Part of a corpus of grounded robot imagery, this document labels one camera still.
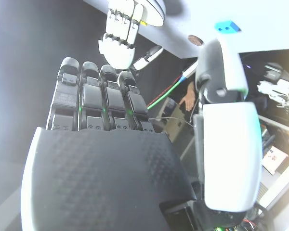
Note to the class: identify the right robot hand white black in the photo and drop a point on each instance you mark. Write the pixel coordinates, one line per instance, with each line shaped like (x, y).
(98, 173)

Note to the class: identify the yellow rectangular brick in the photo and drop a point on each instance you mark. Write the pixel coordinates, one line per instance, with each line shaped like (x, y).
(144, 23)

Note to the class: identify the brown round sandwich cookie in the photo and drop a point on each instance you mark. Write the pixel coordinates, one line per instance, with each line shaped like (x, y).
(195, 40)

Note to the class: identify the bystander bare hand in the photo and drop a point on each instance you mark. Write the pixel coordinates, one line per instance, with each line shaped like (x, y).
(189, 98)

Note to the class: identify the brown cardboard box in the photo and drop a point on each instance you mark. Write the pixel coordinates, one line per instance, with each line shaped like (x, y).
(175, 120)

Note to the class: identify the small blue rectangular brick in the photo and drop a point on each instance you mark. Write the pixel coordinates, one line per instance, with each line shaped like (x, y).
(227, 26)

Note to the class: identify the white printed paper sheet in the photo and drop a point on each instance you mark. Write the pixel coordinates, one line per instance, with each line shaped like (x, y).
(274, 158)

